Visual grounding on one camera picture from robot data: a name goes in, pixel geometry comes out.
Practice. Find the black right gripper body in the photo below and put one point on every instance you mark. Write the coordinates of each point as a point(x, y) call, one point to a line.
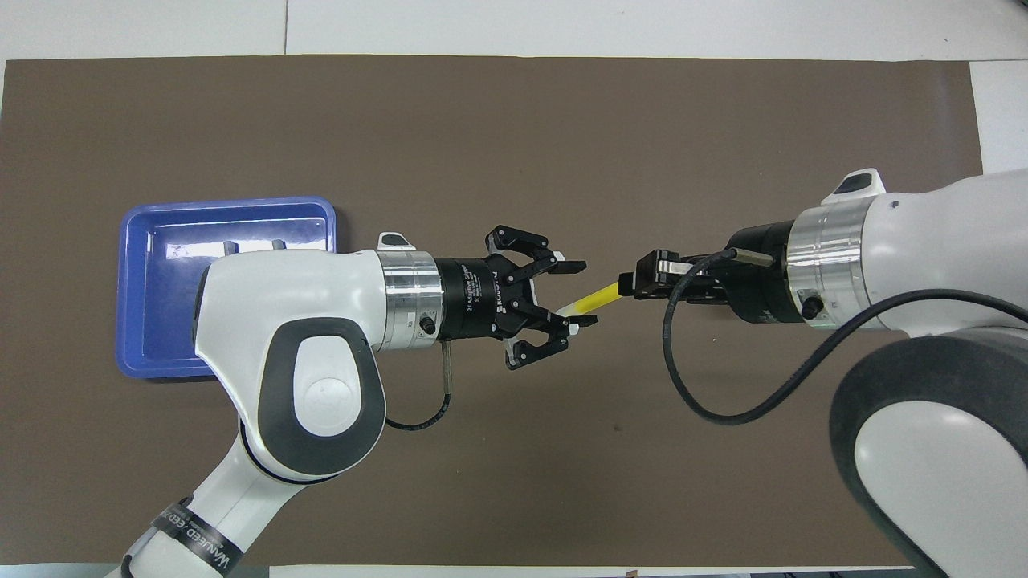
point(759, 273)

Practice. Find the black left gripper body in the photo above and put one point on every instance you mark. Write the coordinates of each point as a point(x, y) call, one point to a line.
point(474, 301)

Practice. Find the yellow pen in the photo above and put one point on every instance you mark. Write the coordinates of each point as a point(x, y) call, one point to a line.
point(594, 300)

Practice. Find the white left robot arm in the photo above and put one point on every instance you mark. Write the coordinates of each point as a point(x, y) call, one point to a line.
point(321, 401)

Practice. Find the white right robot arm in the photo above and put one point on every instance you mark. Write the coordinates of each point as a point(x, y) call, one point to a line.
point(923, 257)

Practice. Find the brown table mat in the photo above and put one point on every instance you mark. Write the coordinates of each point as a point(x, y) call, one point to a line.
point(514, 482)

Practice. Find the blue plastic tray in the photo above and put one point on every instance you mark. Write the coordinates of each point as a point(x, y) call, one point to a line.
point(161, 321)

